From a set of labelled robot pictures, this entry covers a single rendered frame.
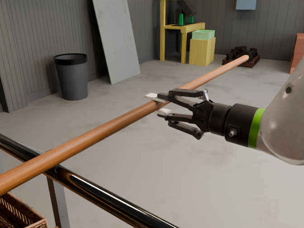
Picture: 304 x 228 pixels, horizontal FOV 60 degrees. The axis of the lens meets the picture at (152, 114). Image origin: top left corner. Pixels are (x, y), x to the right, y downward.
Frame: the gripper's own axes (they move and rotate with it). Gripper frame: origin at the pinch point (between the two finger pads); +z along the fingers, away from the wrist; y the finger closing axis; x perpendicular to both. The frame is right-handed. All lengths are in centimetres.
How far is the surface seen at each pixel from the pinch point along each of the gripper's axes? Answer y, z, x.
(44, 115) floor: 119, 276, 130
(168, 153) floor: 119, 84, 146
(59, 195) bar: 42, 37, -11
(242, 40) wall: 75, 190, 698
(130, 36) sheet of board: 42, 320, 374
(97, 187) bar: 2.1, -10.3, -32.9
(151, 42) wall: 73, 368, 514
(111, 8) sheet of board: -13, 329, 333
